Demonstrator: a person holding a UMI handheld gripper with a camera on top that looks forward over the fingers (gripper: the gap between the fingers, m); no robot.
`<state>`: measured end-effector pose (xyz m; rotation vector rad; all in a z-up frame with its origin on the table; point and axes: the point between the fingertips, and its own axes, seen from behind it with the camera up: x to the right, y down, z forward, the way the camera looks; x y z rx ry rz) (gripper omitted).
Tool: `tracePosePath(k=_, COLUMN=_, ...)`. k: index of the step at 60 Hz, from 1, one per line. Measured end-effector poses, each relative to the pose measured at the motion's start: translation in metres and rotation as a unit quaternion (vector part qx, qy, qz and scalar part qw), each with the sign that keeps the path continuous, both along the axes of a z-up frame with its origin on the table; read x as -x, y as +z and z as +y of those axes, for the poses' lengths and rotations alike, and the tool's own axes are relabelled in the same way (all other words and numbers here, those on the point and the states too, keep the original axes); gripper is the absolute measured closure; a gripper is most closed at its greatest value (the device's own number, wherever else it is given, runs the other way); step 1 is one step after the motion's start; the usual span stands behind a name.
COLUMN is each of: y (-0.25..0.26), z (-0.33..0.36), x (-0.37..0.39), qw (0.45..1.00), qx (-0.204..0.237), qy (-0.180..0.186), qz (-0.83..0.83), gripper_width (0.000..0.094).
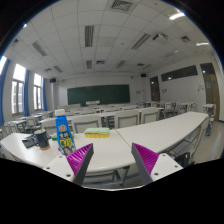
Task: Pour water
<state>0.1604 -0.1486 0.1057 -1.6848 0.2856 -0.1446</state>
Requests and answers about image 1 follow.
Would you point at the yellow green sponge box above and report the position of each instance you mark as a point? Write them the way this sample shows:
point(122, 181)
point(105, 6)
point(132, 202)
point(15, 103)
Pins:
point(97, 132)

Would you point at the green chalkboard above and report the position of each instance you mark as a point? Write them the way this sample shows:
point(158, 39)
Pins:
point(105, 94)

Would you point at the black item on desk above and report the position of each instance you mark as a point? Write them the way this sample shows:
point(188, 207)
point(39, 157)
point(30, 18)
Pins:
point(30, 141)

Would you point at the wooden door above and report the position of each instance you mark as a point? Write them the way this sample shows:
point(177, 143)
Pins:
point(212, 92)

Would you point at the blue curtain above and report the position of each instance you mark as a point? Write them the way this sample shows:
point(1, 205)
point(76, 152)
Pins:
point(26, 93)

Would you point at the ceiling projector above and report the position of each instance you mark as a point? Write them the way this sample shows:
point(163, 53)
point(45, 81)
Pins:
point(160, 38)

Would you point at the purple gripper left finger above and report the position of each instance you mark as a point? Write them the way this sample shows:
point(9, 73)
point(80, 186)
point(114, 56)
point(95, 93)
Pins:
point(79, 161)

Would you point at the black cup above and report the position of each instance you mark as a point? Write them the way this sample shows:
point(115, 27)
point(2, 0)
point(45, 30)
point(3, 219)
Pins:
point(42, 139)

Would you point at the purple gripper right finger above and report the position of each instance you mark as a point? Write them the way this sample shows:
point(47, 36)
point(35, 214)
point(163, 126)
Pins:
point(145, 161)

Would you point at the white chair back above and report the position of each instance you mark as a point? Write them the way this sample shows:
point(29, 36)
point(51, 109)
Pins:
point(126, 118)
point(80, 124)
point(149, 115)

